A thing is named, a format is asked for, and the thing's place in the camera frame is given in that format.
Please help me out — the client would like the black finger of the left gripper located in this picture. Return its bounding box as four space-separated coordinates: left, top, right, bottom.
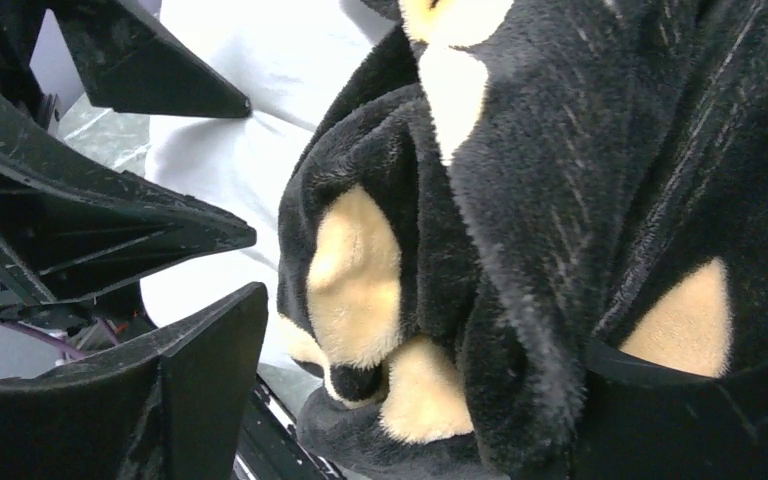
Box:
0 94 257 304
46 0 251 119

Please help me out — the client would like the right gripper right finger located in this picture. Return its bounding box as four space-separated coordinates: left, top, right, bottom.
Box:
569 342 768 479

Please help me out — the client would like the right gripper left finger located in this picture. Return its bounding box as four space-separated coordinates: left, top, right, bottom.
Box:
0 282 268 479

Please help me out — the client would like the white pillow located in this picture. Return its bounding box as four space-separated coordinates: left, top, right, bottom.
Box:
141 0 392 327

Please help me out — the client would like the black pillowcase with beige flowers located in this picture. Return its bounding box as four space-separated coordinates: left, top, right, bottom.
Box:
277 1 768 479

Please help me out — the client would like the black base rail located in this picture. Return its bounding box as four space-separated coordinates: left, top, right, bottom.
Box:
232 375 345 480

